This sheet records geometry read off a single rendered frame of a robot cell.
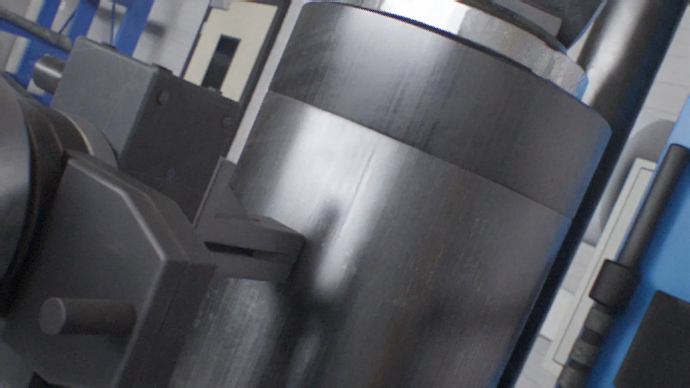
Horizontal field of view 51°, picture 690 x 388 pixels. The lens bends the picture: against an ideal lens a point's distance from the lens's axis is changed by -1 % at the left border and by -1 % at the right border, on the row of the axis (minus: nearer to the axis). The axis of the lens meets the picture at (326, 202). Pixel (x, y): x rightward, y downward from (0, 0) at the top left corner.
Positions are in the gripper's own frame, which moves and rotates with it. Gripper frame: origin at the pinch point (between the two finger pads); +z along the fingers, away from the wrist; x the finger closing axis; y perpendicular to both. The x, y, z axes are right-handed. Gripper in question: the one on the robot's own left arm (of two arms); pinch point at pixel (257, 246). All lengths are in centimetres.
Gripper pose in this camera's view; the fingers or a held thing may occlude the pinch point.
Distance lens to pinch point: 38.5
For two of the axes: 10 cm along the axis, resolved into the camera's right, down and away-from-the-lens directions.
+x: -3.9, 9.2, 0.8
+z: 5.0, 1.4, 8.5
